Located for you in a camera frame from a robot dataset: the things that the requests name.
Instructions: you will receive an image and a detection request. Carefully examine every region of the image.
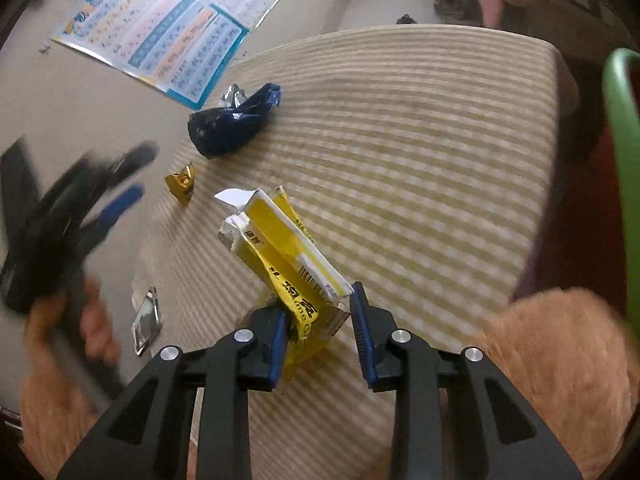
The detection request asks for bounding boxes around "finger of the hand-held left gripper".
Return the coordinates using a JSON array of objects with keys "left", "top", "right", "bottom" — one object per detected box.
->
[
  {"left": 102, "top": 142, "right": 160, "bottom": 181},
  {"left": 92, "top": 185, "right": 146, "bottom": 228}
]

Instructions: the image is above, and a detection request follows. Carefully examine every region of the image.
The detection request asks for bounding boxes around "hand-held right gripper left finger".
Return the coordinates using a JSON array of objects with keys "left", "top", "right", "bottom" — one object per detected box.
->
[{"left": 57, "top": 307, "right": 291, "bottom": 480}]

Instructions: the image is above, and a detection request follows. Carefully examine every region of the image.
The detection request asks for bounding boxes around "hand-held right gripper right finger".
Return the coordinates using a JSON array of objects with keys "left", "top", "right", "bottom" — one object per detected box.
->
[{"left": 349, "top": 281, "right": 583, "bottom": 480}]

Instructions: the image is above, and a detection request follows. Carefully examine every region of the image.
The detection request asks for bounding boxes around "yellow carton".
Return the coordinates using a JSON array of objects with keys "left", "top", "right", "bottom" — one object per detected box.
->
[{"left": 215, "top": 186, "right": 353, "bottom": 383}]

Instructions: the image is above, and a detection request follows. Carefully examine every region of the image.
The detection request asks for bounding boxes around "green-rimmed red bin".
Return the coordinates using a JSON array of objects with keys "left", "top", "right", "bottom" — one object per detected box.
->
[{"left": 601, "top": 47, "right": 640, "bottom": 321}]

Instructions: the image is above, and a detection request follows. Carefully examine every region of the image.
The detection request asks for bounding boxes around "person's left forearm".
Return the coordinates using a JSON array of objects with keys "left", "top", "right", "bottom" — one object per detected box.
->
[{"left": 20, "top": 300, "right": 131, "bottom": 461}]

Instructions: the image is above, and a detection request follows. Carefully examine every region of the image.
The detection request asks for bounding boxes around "person's left hand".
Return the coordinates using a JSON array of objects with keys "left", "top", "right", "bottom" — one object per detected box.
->
[{"left": 80, "top": 277, "right": 123, "bottom": 366}]

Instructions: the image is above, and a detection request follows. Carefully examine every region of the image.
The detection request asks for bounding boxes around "gold wrapper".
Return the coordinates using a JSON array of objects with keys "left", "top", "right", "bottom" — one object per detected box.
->
[{"left": 165, "top": 161, "right": 196, "bottom": 204}]

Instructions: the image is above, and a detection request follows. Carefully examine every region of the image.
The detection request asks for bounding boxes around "dark blue wrapper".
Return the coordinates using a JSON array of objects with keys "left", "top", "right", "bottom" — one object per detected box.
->
[{"left": 188, "top": 82, "right": 283, "bottom": 160}]

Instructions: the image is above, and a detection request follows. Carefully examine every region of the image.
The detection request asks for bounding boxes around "crumpled silver foil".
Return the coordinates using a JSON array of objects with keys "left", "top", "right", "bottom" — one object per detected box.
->
[{"left": 220, "top": 84, "right": 249, "bottom": 109}]

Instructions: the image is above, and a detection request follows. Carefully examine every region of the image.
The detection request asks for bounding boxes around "flat silver wrapper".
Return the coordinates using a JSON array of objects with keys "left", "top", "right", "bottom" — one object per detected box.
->
[{"left": 131, "top": 286, "right": 162, "bottom": 357}]

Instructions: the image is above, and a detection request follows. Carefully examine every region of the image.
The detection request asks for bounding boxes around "striped beige mat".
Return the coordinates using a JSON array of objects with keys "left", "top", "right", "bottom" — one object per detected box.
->
[{"left": 131, "top": 25, "right": 566, "bottom": 480}]

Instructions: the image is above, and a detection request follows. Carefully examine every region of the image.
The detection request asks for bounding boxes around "blue-bordered wall poster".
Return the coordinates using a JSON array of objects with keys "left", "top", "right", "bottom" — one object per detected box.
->
[{"left": 50, "top": 0, "right": 251, "bottom": 110}]

